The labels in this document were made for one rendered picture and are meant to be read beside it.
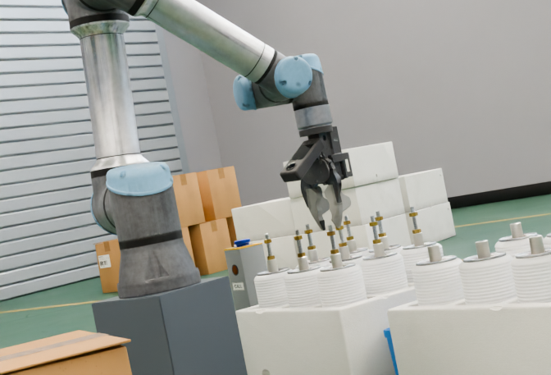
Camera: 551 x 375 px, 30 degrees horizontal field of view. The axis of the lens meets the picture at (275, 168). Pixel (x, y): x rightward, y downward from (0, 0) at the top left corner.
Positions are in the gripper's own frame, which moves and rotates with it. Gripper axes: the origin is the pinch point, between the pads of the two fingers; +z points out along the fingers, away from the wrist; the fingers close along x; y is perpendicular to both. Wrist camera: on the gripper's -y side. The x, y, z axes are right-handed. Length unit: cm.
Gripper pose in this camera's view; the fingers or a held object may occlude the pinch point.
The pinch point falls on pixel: (327, 223)
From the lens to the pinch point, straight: 214.1
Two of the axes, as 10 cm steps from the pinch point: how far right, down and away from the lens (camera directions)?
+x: -7.4, 1.5, 6.5
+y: 6.4, -1.2, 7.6
